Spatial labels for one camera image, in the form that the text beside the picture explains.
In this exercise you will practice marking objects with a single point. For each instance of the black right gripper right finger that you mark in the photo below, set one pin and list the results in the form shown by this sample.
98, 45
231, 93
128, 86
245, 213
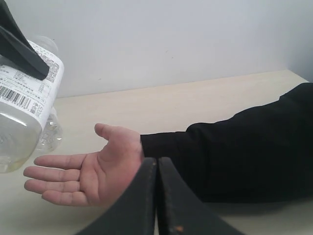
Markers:
180, 211

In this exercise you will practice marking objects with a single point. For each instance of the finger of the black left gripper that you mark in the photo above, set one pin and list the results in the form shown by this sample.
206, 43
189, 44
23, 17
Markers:
15, 47

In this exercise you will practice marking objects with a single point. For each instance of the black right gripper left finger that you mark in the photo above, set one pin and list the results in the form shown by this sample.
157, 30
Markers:
134, 211

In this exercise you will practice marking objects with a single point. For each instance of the colourful label clear bottle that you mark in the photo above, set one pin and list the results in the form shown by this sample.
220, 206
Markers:
25, 104

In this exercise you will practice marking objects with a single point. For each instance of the black sleeved forearm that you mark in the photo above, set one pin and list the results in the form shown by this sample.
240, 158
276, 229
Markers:
262, 154

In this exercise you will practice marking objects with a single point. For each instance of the white label clear bottle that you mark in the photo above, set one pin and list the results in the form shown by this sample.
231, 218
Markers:
52, 134

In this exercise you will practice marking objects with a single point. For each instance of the person's open hand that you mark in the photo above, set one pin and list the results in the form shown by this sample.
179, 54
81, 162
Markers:
93, 179

